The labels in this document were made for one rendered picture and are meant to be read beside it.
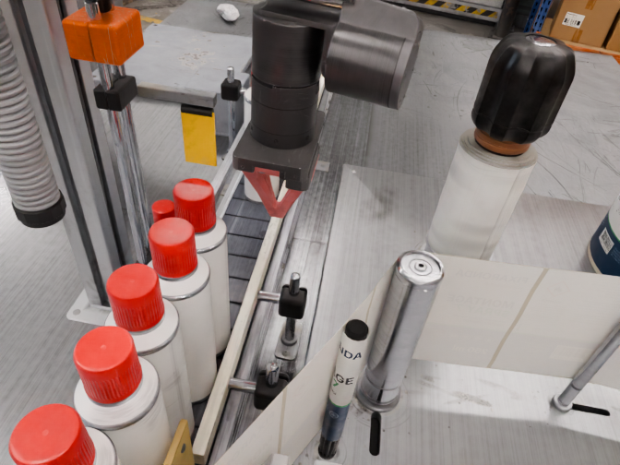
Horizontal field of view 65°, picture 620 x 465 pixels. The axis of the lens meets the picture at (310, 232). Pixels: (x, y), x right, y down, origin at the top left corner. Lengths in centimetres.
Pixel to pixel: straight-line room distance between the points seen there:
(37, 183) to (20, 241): 41
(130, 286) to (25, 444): 11
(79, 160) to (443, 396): 43
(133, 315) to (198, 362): 13
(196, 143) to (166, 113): 59
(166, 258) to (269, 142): 13
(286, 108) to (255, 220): 31
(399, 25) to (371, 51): 3
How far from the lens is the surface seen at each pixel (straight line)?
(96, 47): 42
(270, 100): 40
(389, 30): 37
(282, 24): 38
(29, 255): 77
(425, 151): 100
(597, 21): 422
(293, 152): 42
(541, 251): 76
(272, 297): 55
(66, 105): 48
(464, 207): 58
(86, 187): 53
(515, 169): 55
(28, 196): 39
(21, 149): 37
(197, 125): 45
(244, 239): 66
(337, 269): 63
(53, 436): 29
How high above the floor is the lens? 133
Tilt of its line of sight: 41 degrees down
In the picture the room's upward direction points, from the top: 7 degrees clockwise
